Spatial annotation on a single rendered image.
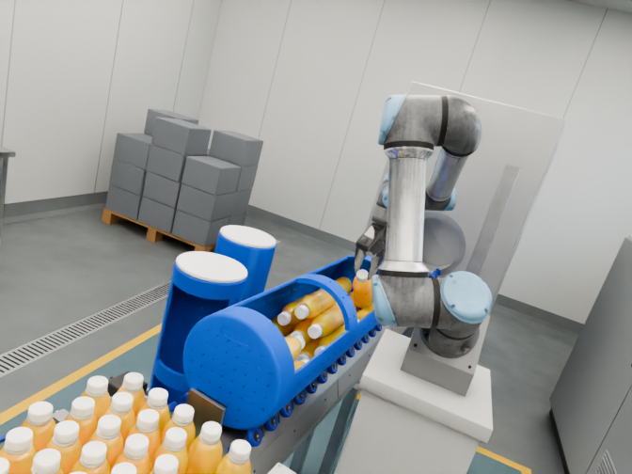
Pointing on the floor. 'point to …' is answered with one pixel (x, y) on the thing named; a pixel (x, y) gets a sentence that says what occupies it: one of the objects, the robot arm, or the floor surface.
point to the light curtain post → (493, 219)
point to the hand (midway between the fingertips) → (362, 274)
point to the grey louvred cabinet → (599, 382)
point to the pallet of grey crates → (181, 180)
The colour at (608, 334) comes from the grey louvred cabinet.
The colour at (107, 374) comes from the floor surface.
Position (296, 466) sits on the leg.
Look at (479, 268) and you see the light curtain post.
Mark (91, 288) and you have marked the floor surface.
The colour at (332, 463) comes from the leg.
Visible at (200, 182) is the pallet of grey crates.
